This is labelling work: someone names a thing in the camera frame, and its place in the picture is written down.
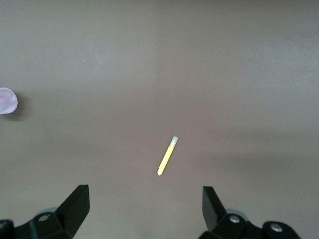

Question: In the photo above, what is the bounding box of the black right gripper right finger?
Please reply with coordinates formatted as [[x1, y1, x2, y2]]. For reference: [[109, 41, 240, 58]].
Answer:
[[198, 186, 303, 239]]

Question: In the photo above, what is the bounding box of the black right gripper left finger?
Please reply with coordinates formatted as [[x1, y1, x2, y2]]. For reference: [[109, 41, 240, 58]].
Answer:
[[0, 184, 91, 239]]

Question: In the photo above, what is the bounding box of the pink pen holder cup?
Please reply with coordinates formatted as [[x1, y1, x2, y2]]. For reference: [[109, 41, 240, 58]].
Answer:
[[0, 87, 19, 115]]

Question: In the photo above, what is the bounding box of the yellow test tube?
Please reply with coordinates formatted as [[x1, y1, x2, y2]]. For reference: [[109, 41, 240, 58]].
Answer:
[[157, 135, 180, 176]]

